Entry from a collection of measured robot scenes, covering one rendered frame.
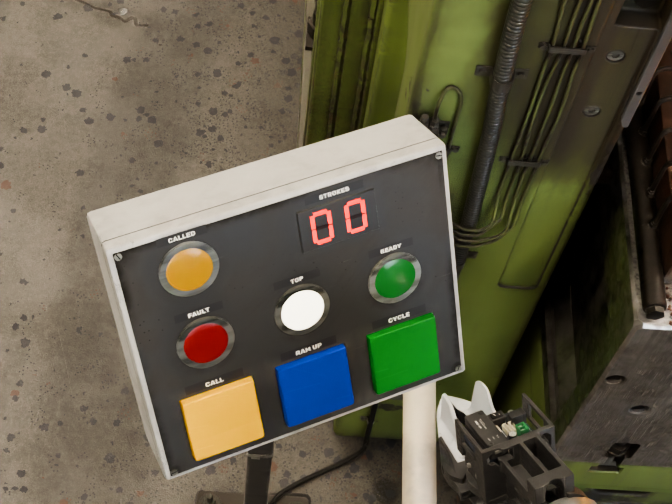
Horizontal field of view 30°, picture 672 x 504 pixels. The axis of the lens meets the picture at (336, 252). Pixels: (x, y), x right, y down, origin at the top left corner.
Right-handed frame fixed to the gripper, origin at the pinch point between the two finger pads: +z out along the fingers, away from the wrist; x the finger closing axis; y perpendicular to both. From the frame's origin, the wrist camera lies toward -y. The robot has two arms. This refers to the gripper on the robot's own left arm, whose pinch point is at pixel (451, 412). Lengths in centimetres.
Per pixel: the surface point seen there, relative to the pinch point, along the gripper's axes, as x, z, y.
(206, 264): 18.3, 10.7, 18.1
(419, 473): -6.3, 27.0, -32.9
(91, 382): 26, 108, -60
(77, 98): 9, 162, -29
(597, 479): -38, 36, -56
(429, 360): -2.5, 10.4, -1.6
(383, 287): 1.4, 10.8, 9.0
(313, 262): 8.0, 11.1, 14.3
